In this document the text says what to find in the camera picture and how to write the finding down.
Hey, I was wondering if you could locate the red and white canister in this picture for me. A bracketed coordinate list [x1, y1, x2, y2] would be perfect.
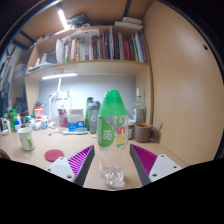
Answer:
[33, 105, 44, 121]

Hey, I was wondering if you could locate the blue and white box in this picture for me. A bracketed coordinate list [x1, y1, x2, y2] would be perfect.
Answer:
[67, 108, 86, 132]

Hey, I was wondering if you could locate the light blue lid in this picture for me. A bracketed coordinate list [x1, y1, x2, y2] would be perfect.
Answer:
[62, 128, 89, 136]

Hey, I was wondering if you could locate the grey shaker bottle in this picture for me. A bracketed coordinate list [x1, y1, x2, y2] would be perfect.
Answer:
[86, 100, 102, 135]

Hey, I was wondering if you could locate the pink packet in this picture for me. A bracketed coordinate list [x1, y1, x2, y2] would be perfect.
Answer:
[57, 108, 69, 129]

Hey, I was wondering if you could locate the ceiling strip light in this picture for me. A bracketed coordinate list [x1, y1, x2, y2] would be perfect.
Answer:
[57, 8, 70, 30]

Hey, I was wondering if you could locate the flat round red coaster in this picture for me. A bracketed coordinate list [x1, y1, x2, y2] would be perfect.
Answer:
[44, 148, 65, 163]

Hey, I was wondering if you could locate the white mug with green rim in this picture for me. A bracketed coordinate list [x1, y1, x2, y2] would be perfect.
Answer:
[16, 127, 36, 152]

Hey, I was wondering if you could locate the brown ceramic mug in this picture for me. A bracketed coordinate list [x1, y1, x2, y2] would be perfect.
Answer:
[133, 122, 158, 144]

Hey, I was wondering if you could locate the wooden shelf unit with books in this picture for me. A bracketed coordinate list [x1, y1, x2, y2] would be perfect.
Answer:
[13, 13, 154, 81]

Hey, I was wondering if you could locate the green container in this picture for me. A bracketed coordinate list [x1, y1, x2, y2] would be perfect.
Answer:
[8, 109, 18, 132]

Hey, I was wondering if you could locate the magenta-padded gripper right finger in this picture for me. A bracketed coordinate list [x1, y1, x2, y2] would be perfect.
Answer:
[129, 143, 183, 187]

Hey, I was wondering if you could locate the white light bar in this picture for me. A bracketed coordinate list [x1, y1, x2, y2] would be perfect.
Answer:
[41, 72, 79, 80]

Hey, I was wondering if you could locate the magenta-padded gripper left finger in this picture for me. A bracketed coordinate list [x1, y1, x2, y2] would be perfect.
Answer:
[46, 144, 96, 187]

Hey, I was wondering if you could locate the clear glass bottle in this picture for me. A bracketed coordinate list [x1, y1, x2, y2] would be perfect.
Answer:
[133, 87, 148, 125]

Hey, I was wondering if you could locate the clear green-labelled drink bottle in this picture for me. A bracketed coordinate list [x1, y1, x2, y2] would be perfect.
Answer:
[96, 89, 130, 188]

